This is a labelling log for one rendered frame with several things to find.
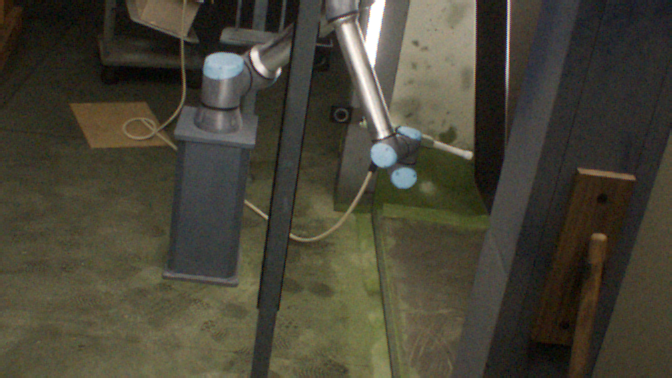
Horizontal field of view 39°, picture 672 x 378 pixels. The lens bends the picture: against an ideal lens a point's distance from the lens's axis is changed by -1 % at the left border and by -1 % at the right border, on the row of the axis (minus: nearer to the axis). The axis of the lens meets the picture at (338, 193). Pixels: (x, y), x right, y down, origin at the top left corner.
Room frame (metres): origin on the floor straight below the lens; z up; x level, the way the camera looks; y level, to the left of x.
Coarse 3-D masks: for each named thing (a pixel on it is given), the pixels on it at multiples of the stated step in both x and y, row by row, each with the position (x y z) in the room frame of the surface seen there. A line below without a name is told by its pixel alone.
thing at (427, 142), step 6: (360, 126) 3.47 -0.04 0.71; (366, 126) 3.47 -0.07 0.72; (396, 126) 3.51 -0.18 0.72; (426, 138) 3.52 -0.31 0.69; (432, 138) 3.55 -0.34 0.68; (420, 144) 3.52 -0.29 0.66; (426, 144) 3.52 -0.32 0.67; (432, 144) 3.53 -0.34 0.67; (438, 144) 3.55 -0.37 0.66; (444, 144) 3.56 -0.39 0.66; (450, 150) 3.56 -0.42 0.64; (456, 150) 3.56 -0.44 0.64; (462, 150) 3.58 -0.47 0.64; (462, 156) 3.57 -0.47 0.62; (468, 156) 3.57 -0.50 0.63; (372, 162) 3.49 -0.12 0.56; (372, 168) 3.49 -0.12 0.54
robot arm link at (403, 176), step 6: (390, 168) 3.21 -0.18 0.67; (396, 168) 3.18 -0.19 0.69; (402, 168) 3.16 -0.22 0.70; (408, 168) 3.16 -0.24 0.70; (414, 168) 3.20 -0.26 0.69; (390, 174) 3.20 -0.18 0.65; (396, 174) 3.15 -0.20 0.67; (402, 174) 3.16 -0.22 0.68; (408, 174) 3.16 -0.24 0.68; (414, 174) 3.17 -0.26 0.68; (396, 180) 3.15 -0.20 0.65; (402, 180) 3.16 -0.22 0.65; (408, 180) 3.16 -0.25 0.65; (414, 180) 3.17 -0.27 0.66; (402, 186) 3.16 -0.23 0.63; (408, 186) 3.17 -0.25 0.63
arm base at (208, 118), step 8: (200, 104) 3.40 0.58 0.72; (200, 112) 3.38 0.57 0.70; (208, 112) 3.36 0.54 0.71; (216, 112) 3.36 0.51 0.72; (224, 112) 3.36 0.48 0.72; (232, 112) 3.38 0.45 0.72; (200, 120) 3.37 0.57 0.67; (208, 120) 3.35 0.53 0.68; (216, 120) 3.35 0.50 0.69; (224, 120) 3.36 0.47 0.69; (232, 120) 3.38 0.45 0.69; (240, 120) 3.42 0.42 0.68; (200, 128) 3.35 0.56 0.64; (208, 128) 3.34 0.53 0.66; (216, 128) 3.34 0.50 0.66; (224, 128) 3.35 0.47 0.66; (232, 128) 3.37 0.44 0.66; (240, 128) 3.41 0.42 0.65
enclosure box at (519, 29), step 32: (480, 0) 3.66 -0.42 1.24; (512, 0) 3.06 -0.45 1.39; (480, 32) 3.67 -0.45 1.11; (512, 32) 3.07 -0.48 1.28; (480, 64) 3.67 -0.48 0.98; (512, 64) 3.07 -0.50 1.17; (480, 96) 3.68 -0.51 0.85; (512, 96) 3.08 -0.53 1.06; (480, 128) 3.68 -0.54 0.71; (480, 160) 3.68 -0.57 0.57; (480, 192) 3.59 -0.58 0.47
